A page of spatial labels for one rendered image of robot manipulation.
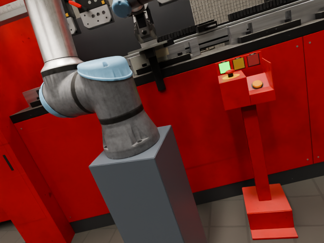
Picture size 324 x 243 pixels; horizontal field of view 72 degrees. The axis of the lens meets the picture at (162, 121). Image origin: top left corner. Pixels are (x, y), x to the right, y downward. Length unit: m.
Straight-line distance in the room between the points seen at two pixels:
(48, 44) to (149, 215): 0.49
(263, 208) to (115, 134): 0.92
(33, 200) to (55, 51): 1.08
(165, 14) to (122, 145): 1.40
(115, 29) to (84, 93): 1.32
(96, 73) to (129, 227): 0.41
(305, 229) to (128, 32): 1.63
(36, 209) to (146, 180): 1.12
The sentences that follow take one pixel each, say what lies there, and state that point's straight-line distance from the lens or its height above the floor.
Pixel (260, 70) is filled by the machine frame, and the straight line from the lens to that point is 1.25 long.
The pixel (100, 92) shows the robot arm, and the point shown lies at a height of 0.94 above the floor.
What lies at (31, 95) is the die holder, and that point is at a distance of 1.52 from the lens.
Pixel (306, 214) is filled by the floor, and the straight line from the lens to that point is 1.42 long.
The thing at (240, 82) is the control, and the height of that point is 0.76.
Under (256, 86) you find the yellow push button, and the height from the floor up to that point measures 0.72.
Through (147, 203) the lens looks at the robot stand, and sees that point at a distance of 0.58.
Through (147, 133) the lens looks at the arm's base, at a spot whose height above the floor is 0.81.
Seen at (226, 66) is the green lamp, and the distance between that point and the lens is 1.08.
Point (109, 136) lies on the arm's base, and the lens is 0.54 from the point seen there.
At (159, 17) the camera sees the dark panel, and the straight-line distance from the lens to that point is 1.81.
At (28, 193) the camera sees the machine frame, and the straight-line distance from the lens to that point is 1.54.
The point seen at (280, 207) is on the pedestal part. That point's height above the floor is 0.12.
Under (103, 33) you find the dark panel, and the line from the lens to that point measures 1.86.
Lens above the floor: 1.00
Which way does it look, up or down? 19 degrees down
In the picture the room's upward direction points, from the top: 18 degrees counter-clockwise
